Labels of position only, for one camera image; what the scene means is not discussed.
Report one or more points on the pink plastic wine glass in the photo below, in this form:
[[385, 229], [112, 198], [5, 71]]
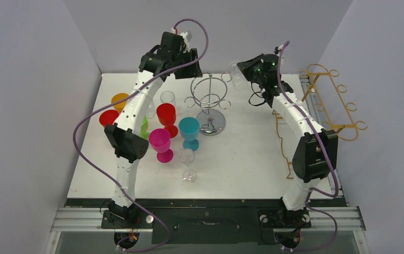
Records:
[[160, 141]]

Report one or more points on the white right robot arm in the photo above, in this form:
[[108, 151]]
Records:
[[315, 154]]

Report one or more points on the patterned clear glass goblet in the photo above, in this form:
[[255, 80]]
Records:
[[168, 97]]

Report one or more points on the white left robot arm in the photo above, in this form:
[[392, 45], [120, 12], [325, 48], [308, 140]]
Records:
[[124, 134]]

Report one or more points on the blue plastic wine glass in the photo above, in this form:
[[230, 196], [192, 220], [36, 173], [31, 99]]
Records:
[[189, 130]]

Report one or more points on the chrome spiral glass rack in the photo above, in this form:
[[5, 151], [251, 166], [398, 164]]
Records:
[[212, 120]]

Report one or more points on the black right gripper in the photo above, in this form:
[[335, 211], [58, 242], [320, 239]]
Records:
[[245, 70]]

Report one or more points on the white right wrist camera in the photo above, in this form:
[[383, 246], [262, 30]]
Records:
[[278, 52]]

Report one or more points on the clear stemmed wine glass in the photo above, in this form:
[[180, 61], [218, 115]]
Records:
[[187, 158]]

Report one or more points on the gold wire glass rack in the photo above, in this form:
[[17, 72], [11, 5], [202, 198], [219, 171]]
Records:
[[308, 80]]

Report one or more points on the green plastic wine glass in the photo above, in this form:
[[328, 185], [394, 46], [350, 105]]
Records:
[[144, 129]]

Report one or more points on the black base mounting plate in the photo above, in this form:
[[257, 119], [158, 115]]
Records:
[[207, 221]]

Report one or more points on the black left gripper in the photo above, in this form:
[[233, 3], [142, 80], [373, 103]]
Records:
[[192, 71]]

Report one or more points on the red plastic wine glass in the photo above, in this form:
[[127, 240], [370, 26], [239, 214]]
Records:
[[108, 117]]

